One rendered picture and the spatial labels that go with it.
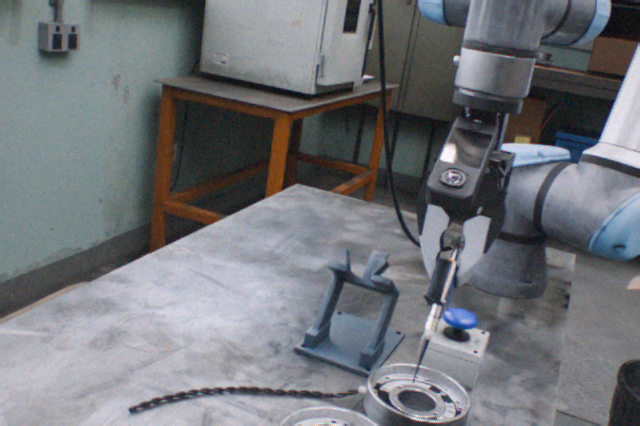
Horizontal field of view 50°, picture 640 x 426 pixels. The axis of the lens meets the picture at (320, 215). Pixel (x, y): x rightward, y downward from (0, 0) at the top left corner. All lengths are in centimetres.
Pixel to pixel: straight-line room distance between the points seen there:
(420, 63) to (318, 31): 172
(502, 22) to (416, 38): 375
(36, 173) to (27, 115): 21
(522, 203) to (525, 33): 41
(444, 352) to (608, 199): 35
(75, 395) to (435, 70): 388
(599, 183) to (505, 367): 30
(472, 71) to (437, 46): 370
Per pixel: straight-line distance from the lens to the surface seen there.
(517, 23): 71
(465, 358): 82
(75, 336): 83
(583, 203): 103
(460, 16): 87
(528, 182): 107
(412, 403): 76
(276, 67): 289
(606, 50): 402
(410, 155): 476
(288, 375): 78
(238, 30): 297
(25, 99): 247
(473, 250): 76
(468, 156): 69
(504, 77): 71
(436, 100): 444
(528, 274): 114
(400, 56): 448
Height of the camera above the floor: 121
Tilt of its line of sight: 18 degrees down
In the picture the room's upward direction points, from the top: 9 degrees clockwise
